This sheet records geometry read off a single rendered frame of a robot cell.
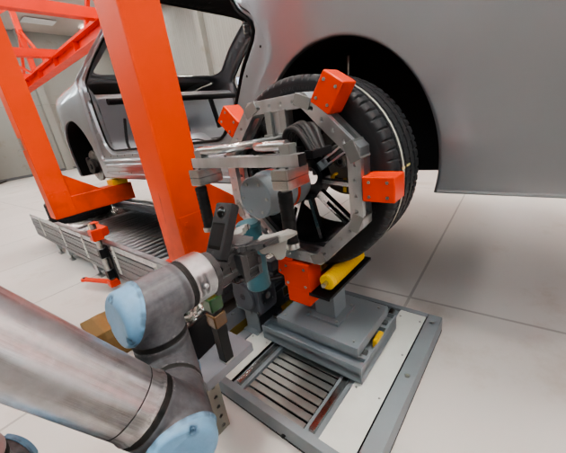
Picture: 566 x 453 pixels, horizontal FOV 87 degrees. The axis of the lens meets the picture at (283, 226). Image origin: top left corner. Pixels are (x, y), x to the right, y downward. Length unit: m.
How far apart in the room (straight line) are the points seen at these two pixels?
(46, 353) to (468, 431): 1.24
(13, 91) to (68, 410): 2.84
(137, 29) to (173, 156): 0.43
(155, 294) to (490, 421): 1.20
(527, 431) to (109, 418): 1.27
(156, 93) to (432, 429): 1.52
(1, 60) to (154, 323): 2.80
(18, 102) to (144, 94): 1.94
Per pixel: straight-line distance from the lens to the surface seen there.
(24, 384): 0.39
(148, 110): 1.23
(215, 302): 0.80
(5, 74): 3.13
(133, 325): 0.50
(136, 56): 1.26
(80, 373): 0.40
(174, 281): 0.52
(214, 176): 0.97
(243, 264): 0.60
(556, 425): 1.48
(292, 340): 1.38
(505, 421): 1.43
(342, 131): 0.84
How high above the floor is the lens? 1.06
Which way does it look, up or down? 20 degrees down
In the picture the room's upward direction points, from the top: 8 degrees counter-clockwise
